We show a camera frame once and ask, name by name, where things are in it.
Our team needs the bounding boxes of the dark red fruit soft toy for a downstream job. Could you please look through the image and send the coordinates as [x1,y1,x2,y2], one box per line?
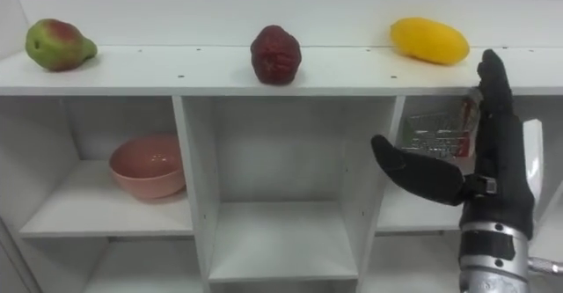
[250,25,303,86]

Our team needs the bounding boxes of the white shelf unit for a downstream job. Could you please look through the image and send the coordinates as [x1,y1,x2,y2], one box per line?
[0,0,563,293]

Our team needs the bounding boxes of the green pear soft toy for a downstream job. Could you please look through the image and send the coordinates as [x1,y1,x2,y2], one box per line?
[25,18,99,73]

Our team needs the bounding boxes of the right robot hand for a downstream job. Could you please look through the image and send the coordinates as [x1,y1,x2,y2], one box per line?
[370,48,545,241]

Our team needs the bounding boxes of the yellow mango soft toy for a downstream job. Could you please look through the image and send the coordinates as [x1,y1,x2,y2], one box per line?
[390,17,471,66]

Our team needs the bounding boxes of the pink bowl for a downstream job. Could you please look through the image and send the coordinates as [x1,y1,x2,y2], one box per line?
[108,133,186,201]

